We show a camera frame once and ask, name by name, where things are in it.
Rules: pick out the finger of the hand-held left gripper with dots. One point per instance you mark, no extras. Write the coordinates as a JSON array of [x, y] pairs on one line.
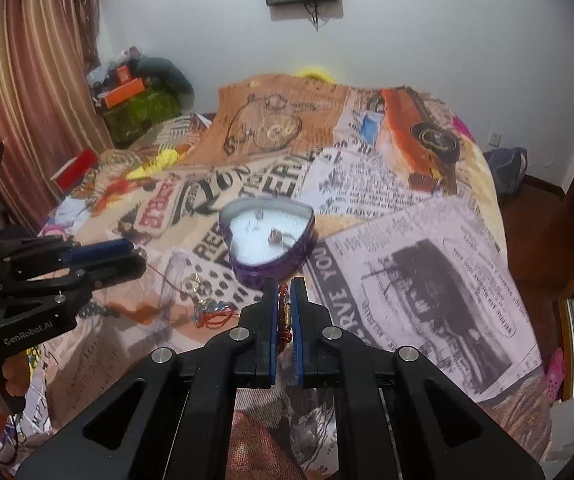
[[97, 252], [117, 271]]

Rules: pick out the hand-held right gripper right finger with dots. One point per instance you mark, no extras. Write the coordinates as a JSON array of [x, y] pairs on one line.
[[297, 320]]

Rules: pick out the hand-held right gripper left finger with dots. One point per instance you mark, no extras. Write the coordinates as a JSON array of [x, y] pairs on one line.
[[270, 320]]

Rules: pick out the purple heart-shaped tin box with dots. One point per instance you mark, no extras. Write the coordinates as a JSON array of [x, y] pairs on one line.
[[247, 270]]

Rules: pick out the gold pendant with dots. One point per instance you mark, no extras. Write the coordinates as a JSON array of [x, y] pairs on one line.
[[192, 285]]

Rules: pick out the person's left hand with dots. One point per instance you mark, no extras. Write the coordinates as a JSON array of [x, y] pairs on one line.
[[14, 385]]

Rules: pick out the dark dotted cloth strip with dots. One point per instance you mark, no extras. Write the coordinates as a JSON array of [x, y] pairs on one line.
[[98, 311]]

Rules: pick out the red box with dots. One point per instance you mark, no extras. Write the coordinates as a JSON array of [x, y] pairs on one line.
[[74, 167]]

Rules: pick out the yellow plush toy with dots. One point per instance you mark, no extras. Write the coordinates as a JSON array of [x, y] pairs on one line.
[[159, 160]]

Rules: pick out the green printed bag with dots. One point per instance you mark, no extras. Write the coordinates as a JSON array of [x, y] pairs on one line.
[[137, 115]]

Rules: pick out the printed newspaper pattern blanket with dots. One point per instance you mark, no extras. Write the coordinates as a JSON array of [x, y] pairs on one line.
[[392, 210]]

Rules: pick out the striped cloth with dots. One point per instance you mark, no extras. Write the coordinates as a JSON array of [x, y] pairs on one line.
[[177, 127]]

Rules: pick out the brown striped curtain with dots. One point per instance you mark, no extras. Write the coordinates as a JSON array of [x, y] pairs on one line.
[[32, 85]]

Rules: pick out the small orange box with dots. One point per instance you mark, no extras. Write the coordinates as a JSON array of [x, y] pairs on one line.
[[123, 73]]

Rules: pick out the white plastic bags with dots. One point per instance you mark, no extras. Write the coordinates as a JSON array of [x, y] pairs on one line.
[[104, 67]]

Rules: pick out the grey pillow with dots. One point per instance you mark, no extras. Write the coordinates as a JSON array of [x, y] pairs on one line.
[[167, 72]]

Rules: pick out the yellow plastic object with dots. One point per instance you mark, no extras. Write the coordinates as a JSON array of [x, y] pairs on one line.
[[314, 72]]

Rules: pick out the pink cloth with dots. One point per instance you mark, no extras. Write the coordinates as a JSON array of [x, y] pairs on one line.
[[459, 125]]

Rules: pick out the grey blue backpack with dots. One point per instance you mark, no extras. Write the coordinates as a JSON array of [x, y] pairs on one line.
[[509, 170]]

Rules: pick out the pink slipper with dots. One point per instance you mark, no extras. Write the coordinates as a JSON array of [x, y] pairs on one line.
[[554, 375]]

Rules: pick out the white cloth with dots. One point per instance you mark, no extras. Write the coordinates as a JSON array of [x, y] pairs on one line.
[[572, 430]]

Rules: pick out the white wall socket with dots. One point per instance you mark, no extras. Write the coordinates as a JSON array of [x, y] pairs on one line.
[[495, 136]]

